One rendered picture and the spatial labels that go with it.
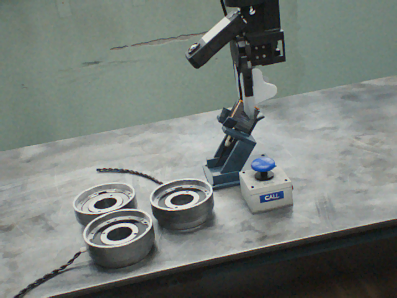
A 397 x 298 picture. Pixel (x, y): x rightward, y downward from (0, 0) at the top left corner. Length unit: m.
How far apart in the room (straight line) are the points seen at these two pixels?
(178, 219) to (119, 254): 0.12
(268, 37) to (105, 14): 1.56
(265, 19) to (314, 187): 0.30
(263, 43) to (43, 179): 0.53
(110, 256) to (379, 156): 0.53
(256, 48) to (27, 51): 1.65
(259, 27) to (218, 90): 1.63
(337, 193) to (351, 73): 1.84
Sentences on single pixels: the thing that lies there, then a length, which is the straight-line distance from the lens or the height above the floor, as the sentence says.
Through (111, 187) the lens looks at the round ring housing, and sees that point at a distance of 1.01.
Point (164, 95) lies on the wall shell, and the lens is 2.54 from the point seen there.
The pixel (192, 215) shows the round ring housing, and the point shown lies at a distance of 0.89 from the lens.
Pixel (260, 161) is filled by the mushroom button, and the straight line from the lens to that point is 0.92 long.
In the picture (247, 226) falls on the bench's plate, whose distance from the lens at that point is 0.89.
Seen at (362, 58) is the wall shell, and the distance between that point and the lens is 2.78.
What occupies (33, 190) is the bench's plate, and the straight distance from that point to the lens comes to 1.15.
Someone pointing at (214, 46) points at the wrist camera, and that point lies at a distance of 0.94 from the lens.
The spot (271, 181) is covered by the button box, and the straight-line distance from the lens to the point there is 0.92.
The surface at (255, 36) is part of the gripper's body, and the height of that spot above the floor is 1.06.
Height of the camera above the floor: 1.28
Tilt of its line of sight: 24 degrees down
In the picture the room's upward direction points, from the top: 8 degrees counter-clockwise
